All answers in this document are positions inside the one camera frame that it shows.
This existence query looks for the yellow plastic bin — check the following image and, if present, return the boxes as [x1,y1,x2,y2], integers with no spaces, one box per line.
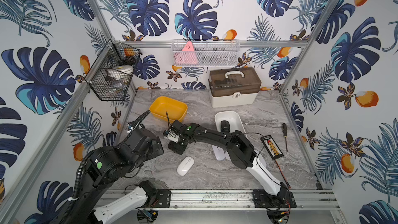
[149,96,188,123]

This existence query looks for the white mouse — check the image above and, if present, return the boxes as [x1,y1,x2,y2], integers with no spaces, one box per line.
[256,150,266,169]
[177,157,194,176]
[225,151,231,161]
[212,145,226,161]

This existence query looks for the black mouse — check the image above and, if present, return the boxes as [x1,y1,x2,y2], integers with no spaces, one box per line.
[220,120,231,133]

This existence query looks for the white plastic bin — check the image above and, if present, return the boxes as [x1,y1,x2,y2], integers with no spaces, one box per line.
[215,111,246,133]

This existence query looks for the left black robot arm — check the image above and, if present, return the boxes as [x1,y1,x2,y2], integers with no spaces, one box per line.
[50,111,164,224]

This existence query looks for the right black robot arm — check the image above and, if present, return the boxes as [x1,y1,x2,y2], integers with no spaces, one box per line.
[163,120,288,199]

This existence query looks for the brown lid storage case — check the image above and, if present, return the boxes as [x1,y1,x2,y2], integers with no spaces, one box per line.
[208,67,262,108]

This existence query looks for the white bowl in basket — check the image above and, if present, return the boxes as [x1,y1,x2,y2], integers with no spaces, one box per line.
[107,65,134,79]

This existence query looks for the pink triangle object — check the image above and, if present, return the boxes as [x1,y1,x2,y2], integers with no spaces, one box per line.
[175,41,198,66]

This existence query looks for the black orange connector board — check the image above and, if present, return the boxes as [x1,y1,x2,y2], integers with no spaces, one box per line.
[260,135,284,160]

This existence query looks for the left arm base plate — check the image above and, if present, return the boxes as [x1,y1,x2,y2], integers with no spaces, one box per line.
[142,189,172,208]

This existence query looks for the black wire basket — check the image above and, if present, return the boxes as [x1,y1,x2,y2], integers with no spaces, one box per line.
[84,40,142,101]

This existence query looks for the clear wall shelf basket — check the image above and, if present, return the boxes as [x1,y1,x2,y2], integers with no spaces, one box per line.
[171,40,241,67]

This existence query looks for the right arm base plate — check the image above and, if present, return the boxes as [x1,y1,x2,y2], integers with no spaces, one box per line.
[252,188,297,209]

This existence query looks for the black handle screwdriver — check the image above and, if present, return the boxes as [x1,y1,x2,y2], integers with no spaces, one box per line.
[282,123,288,152]

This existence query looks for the red black power cable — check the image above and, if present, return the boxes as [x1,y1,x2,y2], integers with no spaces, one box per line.
[275,158,292,190]

